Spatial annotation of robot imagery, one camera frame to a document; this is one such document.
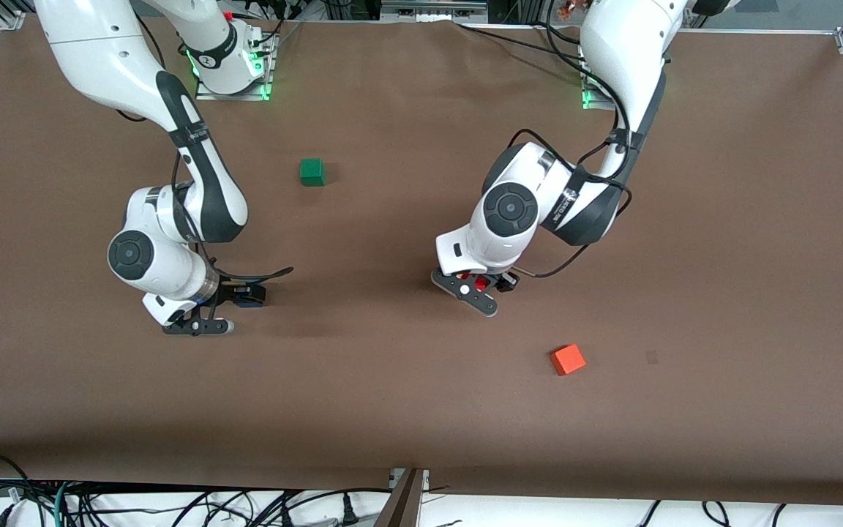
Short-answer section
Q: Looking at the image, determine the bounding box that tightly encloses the orange wooden block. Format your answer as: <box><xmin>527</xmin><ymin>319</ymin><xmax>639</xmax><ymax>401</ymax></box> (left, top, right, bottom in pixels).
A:
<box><xmin>550</xmin><ymin>343</ymin><xmax>588</xmax><ymax>377</ymax></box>

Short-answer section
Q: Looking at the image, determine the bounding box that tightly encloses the brown paper table cover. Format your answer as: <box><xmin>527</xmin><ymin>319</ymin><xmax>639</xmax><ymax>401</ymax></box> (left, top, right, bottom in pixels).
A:
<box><xmin>0</xmin><ymin>13</ymin><xmax>843</xmax><ymax>507</ymax></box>

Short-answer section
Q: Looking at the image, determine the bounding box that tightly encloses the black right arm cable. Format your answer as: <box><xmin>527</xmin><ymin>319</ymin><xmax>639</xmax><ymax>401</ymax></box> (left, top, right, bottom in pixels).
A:
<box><xmin>170</xmin><ymin>143</ymin><xmax>295</xmax><ymax>286</ymax></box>

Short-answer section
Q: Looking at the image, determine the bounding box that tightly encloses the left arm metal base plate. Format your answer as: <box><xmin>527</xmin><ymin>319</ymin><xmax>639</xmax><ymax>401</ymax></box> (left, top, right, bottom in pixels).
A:
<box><xmin>580</xmin><ymin>70</ymin><xmax>617</xmax><ymax>112</ymax></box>

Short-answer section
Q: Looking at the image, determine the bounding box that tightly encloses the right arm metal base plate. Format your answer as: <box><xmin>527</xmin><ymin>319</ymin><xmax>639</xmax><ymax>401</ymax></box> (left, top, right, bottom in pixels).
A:
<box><xmin>194</xmin><ymin>29</ymin><xmax>280</xmax><ymax>102</ymax></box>

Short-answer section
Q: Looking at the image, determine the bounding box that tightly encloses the black cable on table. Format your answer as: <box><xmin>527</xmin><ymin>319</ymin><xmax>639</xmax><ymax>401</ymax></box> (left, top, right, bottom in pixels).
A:
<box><xmin>454</xmin><ymin>20</ymin><xmax>585</xmax><ymax>68</ymax></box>

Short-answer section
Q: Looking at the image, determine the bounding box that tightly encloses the aluminium frame profile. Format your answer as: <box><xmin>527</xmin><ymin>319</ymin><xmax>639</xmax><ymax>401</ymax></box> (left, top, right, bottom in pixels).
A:
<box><xmin>373</xmin><ymin>467</ymin><xmax>431</xmax><ymax>527</ymax></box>

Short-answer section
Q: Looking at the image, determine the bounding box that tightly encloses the silver frame rail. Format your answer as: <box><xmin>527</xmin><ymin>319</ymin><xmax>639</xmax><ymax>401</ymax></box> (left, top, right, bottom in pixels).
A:
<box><xmin>381</xmin><ymin>0</ymin><xmax>490</xmax><ymax>20</ymax></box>

